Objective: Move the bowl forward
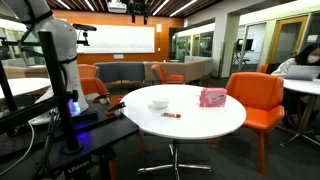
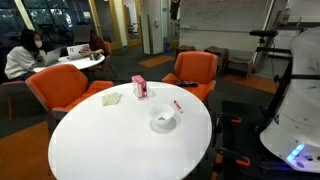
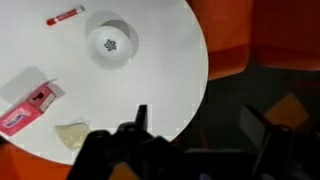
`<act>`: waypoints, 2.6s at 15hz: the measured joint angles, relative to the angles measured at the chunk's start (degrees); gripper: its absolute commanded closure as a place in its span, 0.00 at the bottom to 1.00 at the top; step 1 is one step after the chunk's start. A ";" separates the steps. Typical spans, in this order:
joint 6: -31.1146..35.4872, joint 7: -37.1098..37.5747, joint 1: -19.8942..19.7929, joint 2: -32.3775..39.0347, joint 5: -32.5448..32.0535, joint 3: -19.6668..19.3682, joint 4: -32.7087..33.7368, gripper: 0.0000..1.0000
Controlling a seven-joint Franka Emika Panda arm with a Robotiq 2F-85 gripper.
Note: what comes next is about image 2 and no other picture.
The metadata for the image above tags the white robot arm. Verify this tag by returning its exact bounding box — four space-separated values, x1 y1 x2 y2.
260 27 320 173

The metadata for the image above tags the black remote on chair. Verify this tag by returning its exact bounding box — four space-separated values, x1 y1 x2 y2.
176 81 198 87

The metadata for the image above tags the white stickered laptop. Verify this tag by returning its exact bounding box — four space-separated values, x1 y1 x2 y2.
67 44 90 60

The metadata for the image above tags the wooden stool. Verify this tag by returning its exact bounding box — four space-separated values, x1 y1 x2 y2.
205 46 229 72
222 55 254 80

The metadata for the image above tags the black camera stand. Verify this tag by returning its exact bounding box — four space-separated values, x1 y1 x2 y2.
249 29 320 128

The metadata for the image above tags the person in white sweater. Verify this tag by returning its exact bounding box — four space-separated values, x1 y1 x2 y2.
4 29 46 81

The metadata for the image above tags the orange armchair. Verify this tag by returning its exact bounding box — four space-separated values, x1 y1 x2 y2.
25 64 114 121
162 51 218 103

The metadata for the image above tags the red white marker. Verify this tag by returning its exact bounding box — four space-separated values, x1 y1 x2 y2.
173 100 183 113

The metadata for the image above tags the person in dark red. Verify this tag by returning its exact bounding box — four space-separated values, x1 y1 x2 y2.
80 31 107 56

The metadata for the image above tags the orange black clamp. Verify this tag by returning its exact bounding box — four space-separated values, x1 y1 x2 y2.
210 146 251 180
213 112 241 144

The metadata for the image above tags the grey laptop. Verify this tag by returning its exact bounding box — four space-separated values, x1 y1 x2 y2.
45 48 61 67

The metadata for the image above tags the whiteboard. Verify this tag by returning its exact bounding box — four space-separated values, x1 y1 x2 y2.
180 0 271 32

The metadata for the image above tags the white bowl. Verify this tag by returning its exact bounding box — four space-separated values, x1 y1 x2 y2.
149 104 175 125

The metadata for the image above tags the orange armchair far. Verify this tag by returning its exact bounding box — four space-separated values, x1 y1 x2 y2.
162 51 218 103

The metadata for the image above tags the white round background table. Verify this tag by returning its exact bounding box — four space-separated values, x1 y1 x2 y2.
33 53 106 73

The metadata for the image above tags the crumpled beige napkin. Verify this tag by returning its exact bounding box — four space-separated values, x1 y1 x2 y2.
102 93 122 106

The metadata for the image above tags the orange armchair near left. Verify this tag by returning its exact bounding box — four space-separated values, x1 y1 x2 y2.
25 64 114 121

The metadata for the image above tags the pink tissue box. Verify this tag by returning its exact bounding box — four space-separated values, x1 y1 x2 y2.
132 75 147 99

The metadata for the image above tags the wooden stool right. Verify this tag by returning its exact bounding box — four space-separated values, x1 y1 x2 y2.
222 55 254 80

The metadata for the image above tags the orange black clamp lower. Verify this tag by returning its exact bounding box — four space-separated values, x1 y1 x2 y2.
210 146 251 180

